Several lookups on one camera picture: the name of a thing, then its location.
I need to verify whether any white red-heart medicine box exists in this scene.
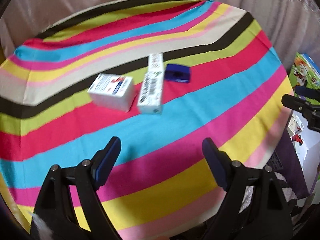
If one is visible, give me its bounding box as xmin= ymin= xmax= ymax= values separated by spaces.
xmin=87 ymin=73 xmax=136 ymax=112

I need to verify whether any green cartoon blanket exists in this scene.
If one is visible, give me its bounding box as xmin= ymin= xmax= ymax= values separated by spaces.
xmin=289 ymin=53 xmax=319 ymax=105

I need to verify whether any white purple storage box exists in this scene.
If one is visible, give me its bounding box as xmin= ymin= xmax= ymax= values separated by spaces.
xmin=275 ymin=111 xmax=319 ymax=199

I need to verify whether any beige velvet sofa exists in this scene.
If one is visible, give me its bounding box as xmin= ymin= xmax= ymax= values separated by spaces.
xmin=1 ymin=0 xmax=319 ymax=66

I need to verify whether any rainbow striped cloth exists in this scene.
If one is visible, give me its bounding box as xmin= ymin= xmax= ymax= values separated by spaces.
xmin=1 ymin=0 xmax=292 ymax=239

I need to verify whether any small blue box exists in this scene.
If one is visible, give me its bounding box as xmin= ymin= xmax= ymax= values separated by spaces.
xmin=164 ymin=63 xmax=191 ymax=83

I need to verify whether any white gold long box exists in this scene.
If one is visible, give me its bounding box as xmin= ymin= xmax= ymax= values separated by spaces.
xmin=148 ymin=53 xmax=164 ymax=73

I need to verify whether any white barcode medicine box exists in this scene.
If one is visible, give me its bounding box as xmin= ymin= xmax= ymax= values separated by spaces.
xmin=137 ymin=72 xmax=164 ymax=114

